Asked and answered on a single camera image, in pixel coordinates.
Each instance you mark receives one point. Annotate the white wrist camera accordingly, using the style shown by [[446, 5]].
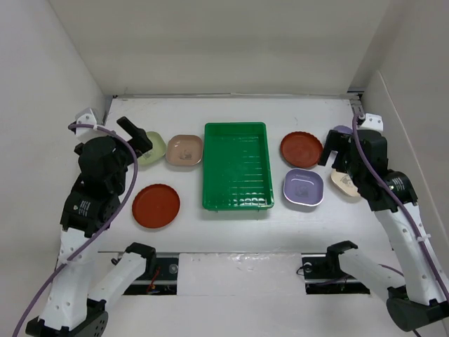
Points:
[[86, 117], [368, 121]]

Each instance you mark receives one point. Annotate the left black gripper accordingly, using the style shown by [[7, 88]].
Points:
[[139, 141]]

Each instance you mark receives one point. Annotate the cream square panda plate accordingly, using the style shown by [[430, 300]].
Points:
[[344, 183]]

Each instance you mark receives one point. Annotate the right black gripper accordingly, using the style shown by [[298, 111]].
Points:
[[336, 141]]

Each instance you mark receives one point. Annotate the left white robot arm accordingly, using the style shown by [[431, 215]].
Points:
[[67, 304]]

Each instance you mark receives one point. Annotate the green square panda plate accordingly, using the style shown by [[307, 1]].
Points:
[[156, 153]]

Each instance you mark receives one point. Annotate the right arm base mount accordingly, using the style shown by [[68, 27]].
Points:
[[321, 280]]

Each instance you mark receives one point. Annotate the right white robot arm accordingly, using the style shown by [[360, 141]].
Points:
[[419, 295]]

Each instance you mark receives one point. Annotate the purple square panda plate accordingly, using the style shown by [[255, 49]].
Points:
[[303, 187]]

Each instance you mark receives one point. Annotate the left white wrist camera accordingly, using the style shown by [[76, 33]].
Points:
[[86, 117]]

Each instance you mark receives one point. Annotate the pink square panda plate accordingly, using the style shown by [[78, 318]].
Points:
[[184, 150]]

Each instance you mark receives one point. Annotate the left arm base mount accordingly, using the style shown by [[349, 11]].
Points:
[[161, 280]]

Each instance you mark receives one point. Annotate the red round plate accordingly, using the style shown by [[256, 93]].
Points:
[[301, 149], [155, 206]]

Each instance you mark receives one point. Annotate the green plastic bin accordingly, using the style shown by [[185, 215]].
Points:
[[236, 167]]

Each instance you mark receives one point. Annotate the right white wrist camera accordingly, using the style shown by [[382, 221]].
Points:
[[368, 121]]

